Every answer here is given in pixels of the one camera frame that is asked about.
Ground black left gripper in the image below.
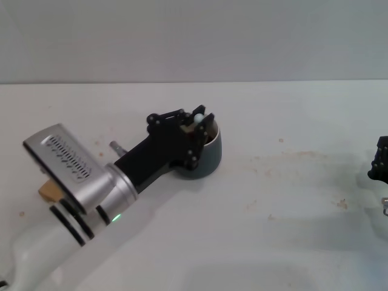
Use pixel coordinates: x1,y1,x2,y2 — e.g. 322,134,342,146
113,105,216,193

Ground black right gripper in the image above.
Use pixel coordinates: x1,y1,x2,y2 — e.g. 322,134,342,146
367,135,388,182

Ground dark grey ceramic mug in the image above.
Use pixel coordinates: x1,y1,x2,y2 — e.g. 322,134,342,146
169,121,223,180

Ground light tan wooden block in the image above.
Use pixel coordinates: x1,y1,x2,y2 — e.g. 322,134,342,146
38,179,63,201

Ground metal left gripper cable plug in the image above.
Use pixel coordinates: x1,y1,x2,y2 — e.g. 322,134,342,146
109,141,128,157

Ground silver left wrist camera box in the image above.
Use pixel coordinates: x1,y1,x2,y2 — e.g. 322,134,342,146
22,122,115,215

